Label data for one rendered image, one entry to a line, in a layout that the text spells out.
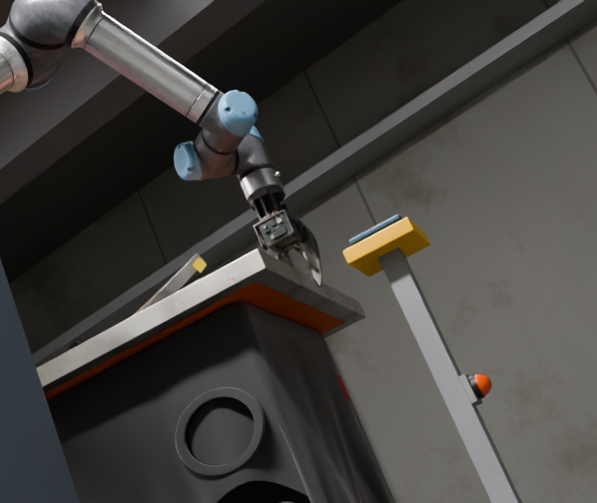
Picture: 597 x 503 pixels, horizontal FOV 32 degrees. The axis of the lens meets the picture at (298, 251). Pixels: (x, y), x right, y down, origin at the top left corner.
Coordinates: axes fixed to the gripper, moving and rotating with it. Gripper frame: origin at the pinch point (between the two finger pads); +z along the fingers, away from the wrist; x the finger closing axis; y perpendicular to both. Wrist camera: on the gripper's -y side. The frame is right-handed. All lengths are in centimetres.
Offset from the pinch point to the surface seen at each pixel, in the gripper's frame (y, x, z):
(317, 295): 1.3, 1.4, 3.0
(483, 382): 13.4, 24.4, 33.3
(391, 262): 13.9, 19.0, 7.7
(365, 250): 18.4, 16.6, 4.9
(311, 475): 18.6, -7.6, 35.7
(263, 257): 28.3, 1.9, 1.0
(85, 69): -146, -85, -169
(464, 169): -279, 22, -105
